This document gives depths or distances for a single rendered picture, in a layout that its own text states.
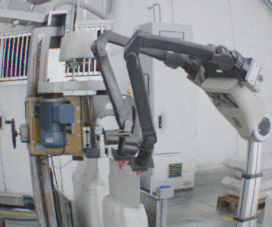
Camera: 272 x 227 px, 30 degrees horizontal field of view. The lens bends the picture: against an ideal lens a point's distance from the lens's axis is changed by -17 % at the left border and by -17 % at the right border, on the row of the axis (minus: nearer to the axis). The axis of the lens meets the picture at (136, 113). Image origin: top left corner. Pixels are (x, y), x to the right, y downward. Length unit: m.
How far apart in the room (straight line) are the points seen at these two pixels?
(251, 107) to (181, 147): 4.50
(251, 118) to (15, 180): 3.70
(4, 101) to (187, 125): 2.48
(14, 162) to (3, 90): 0.79
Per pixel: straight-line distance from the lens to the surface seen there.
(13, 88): 5.72
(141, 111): 2.38
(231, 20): 8.04
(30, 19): 5.43
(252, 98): 2.51
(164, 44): 2.25
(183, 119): 6.94
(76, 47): 2.86
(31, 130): 3.01
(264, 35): 8.36
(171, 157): 6.93
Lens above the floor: 1.40
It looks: 3 degrees down
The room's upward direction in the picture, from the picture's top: straight up
